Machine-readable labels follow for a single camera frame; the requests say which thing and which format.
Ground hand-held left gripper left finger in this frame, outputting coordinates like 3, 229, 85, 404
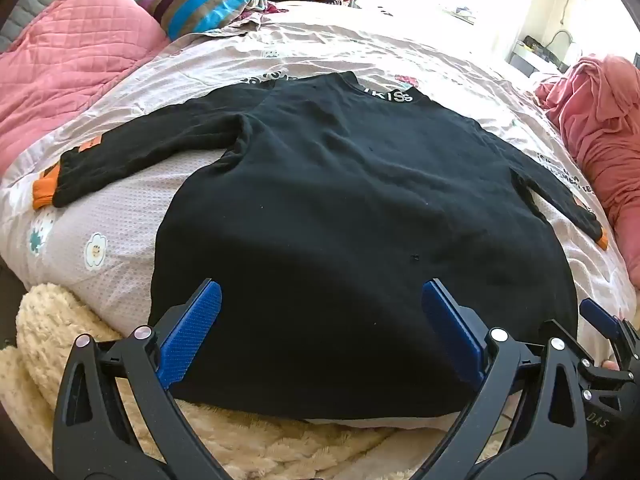
51, 279, 236, 480

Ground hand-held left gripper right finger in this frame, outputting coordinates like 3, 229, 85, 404
421, 278, 588, 480

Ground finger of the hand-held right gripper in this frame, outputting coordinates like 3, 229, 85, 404
579, 299, 640, 363

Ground black sweater with orange cuffs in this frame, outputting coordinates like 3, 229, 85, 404
32, 71, 608, 421

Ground printed pale bed cover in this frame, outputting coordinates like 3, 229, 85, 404
0, 0, 637, 433

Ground cream fluffy blanket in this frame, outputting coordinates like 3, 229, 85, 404
0, 282, 506, 480

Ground pink blanket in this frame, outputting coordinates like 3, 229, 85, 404
532, 52, 640, 288

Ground white side table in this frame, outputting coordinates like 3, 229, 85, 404
509, 30, 587, 78

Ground pink quilted pillow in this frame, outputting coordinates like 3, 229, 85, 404
0, 0, 172, 173

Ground striped blue and purple pillow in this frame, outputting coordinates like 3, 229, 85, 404
137, 0, 275, 42

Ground grey quilted headboard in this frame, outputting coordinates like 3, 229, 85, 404
0, 0, 262, 55

